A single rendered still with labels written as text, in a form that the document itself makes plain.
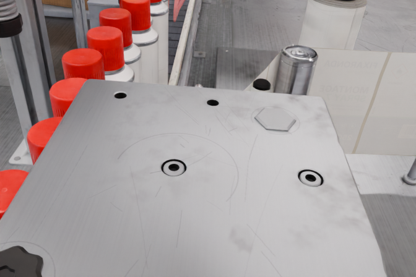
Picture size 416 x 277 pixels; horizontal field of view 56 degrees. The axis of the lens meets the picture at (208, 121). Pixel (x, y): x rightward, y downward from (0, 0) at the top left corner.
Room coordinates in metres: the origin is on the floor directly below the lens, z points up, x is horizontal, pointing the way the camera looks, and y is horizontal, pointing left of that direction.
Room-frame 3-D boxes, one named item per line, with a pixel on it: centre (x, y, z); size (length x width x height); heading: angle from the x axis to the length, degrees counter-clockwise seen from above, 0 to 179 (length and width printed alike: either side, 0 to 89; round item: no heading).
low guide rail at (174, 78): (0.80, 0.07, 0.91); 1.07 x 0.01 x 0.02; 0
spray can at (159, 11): (0.55, 0.09, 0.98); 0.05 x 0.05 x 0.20
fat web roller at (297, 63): (0.37, -0.09, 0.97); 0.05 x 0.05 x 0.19
